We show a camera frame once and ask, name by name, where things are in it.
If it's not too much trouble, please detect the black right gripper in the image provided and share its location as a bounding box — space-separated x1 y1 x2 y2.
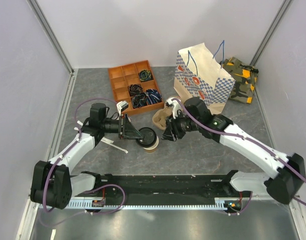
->
160 110 201 142

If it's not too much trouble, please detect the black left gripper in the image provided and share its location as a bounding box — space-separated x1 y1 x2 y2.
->
101 113 143 141

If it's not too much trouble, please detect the aluminium frame rail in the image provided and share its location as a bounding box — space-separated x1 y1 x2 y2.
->
27 178 301 206

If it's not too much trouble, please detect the paper cup front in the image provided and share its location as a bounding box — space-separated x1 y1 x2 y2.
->
143 137 159 153

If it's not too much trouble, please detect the green blue rolled sock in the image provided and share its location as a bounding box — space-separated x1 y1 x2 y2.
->
139 69 153 82

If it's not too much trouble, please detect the dark rolled sock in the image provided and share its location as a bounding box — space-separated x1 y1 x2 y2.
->
128 84 143 97

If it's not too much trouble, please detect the grey slotted cable duct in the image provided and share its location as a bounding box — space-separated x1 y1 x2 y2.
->
66 197 227 211

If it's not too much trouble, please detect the black patterned rolled sock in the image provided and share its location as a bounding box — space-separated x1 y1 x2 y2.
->
132 92 148 109

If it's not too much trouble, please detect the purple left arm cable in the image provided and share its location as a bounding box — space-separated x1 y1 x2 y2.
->
39 97 126 227

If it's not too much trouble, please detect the blue striped rolled sock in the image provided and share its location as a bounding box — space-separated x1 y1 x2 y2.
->
145 88 162 105

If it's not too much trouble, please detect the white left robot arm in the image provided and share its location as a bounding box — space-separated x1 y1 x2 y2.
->
30 103 144 212

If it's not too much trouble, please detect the camouflage cloth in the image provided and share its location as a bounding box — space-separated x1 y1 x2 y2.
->
220 57 259 104

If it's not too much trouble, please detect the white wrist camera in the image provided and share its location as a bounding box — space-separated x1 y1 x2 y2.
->
166 96 182 119
116 100 129 114

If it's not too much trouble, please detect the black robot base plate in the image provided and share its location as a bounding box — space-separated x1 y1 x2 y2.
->
94 174 250 203

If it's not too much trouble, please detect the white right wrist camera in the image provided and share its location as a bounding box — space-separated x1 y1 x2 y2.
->
166 96 182 119

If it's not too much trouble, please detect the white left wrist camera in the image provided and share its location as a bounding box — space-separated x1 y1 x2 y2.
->
116 100 129 114

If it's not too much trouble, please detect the cardboard cup carrier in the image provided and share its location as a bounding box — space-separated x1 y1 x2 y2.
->
152 104 172 131

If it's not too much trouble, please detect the wrapped straw middle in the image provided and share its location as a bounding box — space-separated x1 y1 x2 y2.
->
101 137 114 144

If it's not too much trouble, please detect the checkered paper takeout bag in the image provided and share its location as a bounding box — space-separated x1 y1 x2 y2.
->
174 43 235 114

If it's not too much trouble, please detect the orange compartment tray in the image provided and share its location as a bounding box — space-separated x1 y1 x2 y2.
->
108 60 164 116

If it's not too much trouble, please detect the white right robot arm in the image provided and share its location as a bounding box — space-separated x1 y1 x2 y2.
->
162 97 306 205

